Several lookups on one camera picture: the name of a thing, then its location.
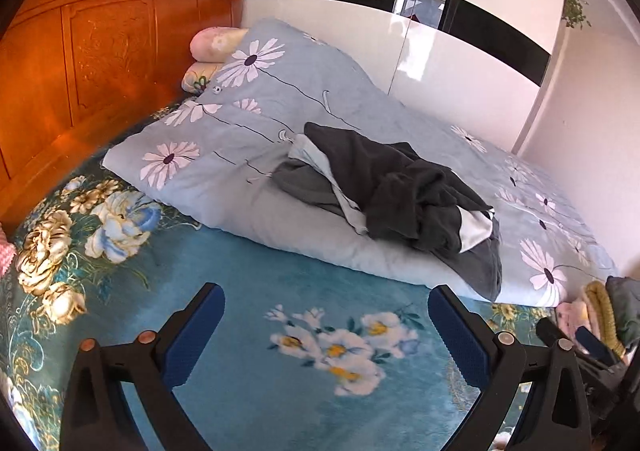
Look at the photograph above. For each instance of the pink knitted cloth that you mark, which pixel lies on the pink knitted cloth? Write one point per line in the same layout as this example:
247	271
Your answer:
5	251

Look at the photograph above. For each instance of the dark grey garment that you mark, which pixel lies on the dark grey garment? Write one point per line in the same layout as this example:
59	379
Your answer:
300	181

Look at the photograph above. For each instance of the orange wooden headboard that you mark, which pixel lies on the orange wooden headboard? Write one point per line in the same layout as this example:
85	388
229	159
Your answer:
100	56

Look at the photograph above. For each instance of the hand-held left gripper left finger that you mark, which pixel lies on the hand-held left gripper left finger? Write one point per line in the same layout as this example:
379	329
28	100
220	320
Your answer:
197	331

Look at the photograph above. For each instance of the light blue grey garment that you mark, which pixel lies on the light blue grey garment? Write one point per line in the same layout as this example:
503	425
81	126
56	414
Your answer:
312	153

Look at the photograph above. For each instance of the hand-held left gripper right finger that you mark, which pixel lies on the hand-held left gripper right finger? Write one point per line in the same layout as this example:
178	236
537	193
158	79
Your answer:
460	336

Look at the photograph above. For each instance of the dark grey white fleece jacket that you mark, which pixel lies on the dark grey white fleece jacket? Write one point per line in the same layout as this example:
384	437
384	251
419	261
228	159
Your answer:
400	181

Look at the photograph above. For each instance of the pink floral pillow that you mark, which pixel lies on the pink floral pillow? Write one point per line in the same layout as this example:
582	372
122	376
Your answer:
215	43
197	77

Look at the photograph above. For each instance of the pink folded garment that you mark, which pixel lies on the pink folded garment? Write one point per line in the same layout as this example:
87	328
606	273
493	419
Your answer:
572	316

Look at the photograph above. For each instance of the light blue floral quilt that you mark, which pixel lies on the light blue floral quilt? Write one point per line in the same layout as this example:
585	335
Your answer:
225	181

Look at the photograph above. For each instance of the hanging green plant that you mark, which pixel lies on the hanging green plant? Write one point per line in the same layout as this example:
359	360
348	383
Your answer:
575	11

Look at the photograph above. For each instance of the dark folded garment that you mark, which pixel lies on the dark folded garment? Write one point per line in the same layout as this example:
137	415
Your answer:
625	301

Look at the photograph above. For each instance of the yellow knitted folded garment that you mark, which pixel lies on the yellow knitted folded garment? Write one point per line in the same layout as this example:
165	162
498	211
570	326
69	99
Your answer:
602	311

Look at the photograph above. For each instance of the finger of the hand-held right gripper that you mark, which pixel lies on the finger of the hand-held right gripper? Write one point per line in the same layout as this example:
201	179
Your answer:
547	331
595	347

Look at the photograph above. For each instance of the teal floral blanket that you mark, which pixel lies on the teal floral blanket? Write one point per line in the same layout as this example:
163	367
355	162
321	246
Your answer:
250	281

